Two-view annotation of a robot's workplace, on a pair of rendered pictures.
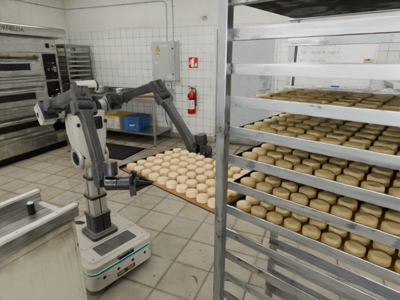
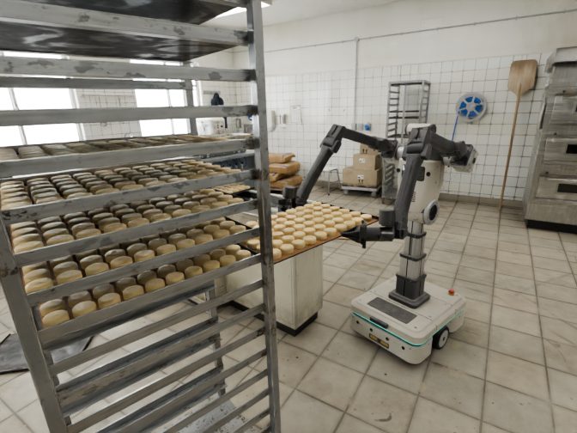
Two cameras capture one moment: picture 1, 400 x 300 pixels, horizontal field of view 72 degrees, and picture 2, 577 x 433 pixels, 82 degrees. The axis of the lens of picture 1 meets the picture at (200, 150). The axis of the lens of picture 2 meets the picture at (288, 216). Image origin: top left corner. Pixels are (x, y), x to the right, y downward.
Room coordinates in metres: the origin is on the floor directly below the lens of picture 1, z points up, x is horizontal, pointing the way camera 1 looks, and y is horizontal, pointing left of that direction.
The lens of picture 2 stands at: (1.39, -1.31, 1.50)
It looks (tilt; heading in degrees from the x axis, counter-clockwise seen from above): 18 degrees down; 100
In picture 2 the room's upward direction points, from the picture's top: 2 degrees counter-clockwise
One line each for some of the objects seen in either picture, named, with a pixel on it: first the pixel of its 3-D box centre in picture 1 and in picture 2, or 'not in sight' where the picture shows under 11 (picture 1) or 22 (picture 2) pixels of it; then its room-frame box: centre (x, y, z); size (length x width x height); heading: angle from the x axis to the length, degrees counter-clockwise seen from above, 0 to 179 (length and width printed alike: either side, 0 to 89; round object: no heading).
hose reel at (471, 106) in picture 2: not in sight; (467, 131); (3.19, 4.20, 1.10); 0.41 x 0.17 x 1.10; 157
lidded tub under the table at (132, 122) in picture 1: (137, 121); not in sight; (5.38, 1.25, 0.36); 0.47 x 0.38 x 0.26; 159
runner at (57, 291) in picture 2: not in sight; (165, 257); (0.93, -0.58, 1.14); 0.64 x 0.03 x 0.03; 49
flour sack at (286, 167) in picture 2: not in sight; (283, 166); (0.27, 4.84, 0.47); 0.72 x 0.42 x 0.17; 72
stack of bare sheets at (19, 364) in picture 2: not in sight; (41, 347); (-0.60, 0.26, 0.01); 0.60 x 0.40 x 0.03; 18
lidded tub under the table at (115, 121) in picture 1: (118, 119); not in sight; (5.56, 1.67, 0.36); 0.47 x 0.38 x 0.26; 157
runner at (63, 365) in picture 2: not in sight; (173, 316); (0.93, -0.58, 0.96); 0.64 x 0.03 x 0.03; 49
